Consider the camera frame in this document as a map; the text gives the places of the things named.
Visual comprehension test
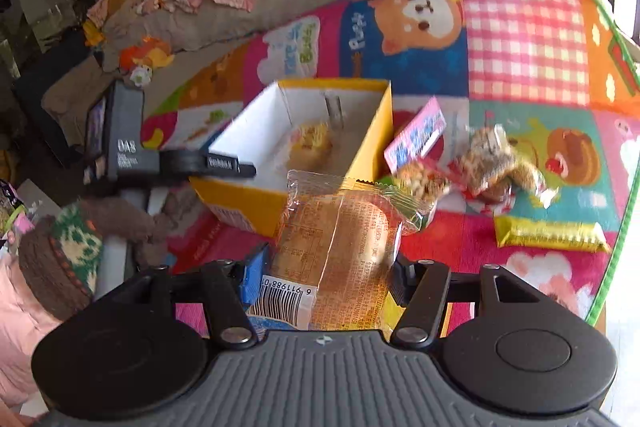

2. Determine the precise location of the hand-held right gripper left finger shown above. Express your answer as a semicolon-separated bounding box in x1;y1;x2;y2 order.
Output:
127;244;274;350

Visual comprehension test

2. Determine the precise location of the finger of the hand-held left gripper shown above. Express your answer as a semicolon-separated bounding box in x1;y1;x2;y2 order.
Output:
199;151;258;180

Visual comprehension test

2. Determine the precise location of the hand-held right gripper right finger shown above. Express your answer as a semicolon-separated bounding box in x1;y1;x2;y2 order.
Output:
387;252;546;345

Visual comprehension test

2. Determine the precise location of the clear bread packet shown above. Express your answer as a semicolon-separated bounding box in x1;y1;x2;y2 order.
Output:
247;169;407;333

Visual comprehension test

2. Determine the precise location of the round yellow pastry packet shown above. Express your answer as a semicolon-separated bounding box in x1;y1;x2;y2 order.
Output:
285;119;335;158

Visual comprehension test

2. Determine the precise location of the green edged nut snack packet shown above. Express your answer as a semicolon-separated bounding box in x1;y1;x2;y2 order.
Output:
377;157;453;235

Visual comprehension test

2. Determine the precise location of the long yellow snack packet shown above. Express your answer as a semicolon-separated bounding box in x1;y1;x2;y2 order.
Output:
494;214;612;254

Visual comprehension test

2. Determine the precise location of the clear nut snack packet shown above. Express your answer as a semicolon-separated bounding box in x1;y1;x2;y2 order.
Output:
452;124;561;208

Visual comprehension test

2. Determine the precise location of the yellow cardboard box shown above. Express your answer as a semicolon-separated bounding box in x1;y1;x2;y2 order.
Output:
190;78;394;238

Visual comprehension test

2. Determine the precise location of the pink snack packet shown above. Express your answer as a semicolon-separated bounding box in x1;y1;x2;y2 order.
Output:
382;97;447;172

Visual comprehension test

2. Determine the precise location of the orange plush toy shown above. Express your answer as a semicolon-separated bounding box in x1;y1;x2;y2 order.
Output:
119;36;175;72

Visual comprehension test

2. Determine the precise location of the person's pink clothing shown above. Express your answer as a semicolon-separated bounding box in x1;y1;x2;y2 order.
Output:
0;252;63;410

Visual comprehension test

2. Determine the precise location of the colourful printed play mat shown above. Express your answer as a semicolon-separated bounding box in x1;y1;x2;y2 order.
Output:
140;0;640;328

